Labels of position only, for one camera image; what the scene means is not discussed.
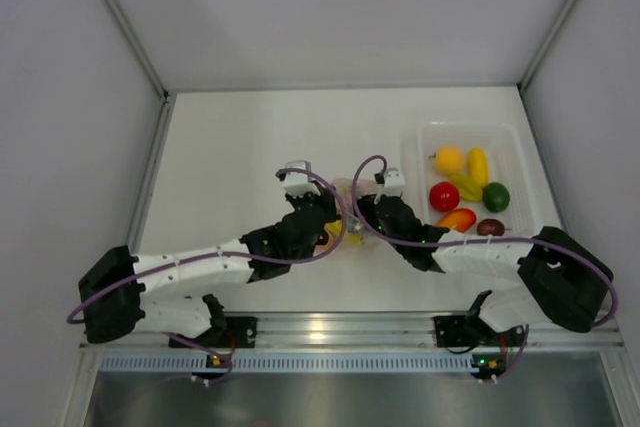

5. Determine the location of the yellow fake banana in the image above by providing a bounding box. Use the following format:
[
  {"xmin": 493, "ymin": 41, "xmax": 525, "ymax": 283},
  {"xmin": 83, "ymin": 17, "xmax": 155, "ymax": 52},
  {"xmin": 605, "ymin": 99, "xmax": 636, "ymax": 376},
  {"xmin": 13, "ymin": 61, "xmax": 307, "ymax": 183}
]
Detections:
[{"xmin": 324, "ymin": 220, "xmax": 362, "ymax": 246}]

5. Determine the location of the clear zip top bag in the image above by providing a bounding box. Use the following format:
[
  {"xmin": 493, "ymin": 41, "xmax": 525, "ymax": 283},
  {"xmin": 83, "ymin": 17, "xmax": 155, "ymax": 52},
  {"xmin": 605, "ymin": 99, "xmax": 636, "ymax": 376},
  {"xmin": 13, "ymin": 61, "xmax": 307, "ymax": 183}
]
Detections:
[{"xmin": 315, "ymin": 177, "xmax": 380, "ymax": 255}]

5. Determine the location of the red fake apple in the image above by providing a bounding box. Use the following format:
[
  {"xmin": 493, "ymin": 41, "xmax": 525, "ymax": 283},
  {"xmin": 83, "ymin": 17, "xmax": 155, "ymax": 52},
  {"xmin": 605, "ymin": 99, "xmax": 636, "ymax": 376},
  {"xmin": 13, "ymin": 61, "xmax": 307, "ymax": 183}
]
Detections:
[{"xmin": 429, "ymin": 181, "xmax": 460, "ymax": 213}]

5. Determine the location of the orange fake mango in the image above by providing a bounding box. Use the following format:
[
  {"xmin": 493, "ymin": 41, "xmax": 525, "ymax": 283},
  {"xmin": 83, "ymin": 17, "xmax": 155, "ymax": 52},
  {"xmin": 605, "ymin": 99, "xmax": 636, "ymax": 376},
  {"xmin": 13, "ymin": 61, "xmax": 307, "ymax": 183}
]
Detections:
[{"xmin": 436, "ymin": 208, "xmax": 477, "ymax": 233}]

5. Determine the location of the orange yellow fake peach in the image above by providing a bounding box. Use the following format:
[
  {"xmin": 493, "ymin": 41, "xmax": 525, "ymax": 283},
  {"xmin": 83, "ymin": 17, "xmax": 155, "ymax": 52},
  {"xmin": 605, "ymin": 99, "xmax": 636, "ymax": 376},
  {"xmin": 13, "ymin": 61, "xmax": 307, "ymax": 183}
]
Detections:
[{"xmin": 432, "ymin": 146, "xmax": 466, "ymax": 176}]

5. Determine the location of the yellow fake starfruit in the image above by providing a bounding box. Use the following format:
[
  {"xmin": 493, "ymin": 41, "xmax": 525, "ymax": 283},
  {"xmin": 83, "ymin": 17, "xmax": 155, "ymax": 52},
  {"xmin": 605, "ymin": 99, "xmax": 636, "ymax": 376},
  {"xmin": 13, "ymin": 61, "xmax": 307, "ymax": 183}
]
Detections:
[{"xmin": 448, "ymin": 173, "xmax": 483, "ymax": 202}]

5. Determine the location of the dark purple fake plum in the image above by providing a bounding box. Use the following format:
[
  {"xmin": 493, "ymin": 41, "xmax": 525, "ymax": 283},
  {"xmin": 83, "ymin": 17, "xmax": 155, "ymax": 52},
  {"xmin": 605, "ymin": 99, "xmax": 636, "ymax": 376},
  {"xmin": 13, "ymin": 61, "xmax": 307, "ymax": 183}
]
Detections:
[{"xmin": 476, "ymin": 218, "xmax": 506, "ymax": 236}]

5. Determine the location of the yellow fake corn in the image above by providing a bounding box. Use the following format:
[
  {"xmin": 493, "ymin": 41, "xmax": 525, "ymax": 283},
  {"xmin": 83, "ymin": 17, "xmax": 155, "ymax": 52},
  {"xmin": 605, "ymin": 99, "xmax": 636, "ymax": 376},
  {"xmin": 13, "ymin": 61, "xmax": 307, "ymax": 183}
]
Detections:
[{"xmin": 467, "ymin": 147, "xmax": 489, "ymax": 188}]

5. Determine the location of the green fake lime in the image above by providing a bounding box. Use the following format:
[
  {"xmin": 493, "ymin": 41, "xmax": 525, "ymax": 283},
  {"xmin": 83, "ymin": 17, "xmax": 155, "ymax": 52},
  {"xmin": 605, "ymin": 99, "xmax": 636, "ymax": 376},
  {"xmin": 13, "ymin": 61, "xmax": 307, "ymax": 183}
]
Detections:
[{"xmin": 482, "ymin": 182, "xmax": 511, "ymax": 213}]

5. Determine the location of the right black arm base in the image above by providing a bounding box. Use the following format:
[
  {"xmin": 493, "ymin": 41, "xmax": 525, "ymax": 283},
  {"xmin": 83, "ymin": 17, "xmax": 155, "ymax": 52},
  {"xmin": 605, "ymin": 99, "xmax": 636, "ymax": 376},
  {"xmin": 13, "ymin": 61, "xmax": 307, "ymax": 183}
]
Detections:
[{"xmin": 433, "ymin": 315, "xmax": 524, "ymax": 349}]

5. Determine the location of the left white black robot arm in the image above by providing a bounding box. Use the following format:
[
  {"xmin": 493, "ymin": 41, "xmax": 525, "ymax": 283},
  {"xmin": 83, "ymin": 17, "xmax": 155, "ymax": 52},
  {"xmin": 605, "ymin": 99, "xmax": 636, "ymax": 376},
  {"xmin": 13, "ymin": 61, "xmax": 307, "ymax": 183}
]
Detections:
[{"xmin": 71, "ymin": 184, "xmax": 344, "ymax": 347}]

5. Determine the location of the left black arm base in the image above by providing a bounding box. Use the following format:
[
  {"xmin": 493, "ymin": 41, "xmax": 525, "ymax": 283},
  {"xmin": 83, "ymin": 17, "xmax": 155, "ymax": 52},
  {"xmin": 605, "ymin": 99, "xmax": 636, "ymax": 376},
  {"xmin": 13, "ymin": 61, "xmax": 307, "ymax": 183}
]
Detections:
[{"xmin": 187, "ymin": 315, "xmax": 258, "ymax": 350}]

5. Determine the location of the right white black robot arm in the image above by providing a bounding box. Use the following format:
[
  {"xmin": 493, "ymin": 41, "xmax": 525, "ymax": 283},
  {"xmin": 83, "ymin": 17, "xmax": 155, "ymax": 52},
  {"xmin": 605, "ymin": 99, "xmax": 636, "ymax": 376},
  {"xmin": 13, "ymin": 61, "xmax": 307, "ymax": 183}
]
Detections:
[{"xmin": 354, "ymin": 195, "xmax": 618, "ymax": 344}]

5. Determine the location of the white plastic basket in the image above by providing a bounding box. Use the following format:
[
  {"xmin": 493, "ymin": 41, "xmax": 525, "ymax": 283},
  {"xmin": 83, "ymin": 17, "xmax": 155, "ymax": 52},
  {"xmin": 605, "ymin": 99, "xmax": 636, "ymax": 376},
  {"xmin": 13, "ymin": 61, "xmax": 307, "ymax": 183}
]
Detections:
[{"xmin": 416, "ymin": 123, "xmax": 542, "ymax": 235}]

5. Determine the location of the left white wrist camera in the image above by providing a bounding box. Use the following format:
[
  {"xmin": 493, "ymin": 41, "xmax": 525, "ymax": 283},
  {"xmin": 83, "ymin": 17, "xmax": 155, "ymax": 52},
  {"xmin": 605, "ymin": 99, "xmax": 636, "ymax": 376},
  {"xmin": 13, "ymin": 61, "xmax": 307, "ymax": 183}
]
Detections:
[{"xmin": 276, "ymin": 160, "xmax": 320, "ymax": 198}]

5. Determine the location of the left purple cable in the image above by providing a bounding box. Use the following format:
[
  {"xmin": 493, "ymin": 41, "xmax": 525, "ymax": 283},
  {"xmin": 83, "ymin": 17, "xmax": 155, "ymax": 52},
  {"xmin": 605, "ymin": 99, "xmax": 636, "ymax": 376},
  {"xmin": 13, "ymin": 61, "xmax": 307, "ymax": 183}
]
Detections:
[{"xmin": 67, "ymin": 169, "xmax": 346, "ymax": 324}]

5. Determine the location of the purple cable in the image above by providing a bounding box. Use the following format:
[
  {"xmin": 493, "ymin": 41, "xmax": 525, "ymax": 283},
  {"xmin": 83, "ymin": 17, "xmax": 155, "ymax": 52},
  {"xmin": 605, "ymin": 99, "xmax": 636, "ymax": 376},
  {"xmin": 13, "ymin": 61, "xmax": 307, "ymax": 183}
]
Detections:
[
  {"xmin": 351, "ymin": 155, "xmax": 621, "ymax": 329},
  {"xmin": 67, "ymin": 169, "xmax": 346, "ymax": 324}
]

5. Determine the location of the aluminium mounting rail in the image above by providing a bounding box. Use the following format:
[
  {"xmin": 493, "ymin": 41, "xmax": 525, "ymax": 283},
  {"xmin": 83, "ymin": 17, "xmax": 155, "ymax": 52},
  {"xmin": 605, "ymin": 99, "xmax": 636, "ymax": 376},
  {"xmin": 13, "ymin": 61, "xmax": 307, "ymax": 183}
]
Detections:
[{"xmin": 79, "ymin": 310, "xmax": 624, "ymax": 351}]

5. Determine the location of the white slotted cable duct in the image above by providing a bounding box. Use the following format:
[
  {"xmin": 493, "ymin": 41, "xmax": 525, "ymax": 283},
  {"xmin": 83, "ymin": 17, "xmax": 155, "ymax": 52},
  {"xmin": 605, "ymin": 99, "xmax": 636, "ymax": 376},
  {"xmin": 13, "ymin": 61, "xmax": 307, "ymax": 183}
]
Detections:
[{"xmin": 100, "ymin": 351, "xmax": 499, "ymax": 374}]

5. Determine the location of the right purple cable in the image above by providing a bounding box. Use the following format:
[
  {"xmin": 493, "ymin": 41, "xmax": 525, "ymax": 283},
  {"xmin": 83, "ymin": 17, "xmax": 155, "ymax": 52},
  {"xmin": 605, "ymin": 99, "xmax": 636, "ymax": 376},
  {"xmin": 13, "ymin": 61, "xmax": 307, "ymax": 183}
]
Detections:
[{"xmin": 351, "ymin": 155, "xmax": 621, "ymax": 329}]

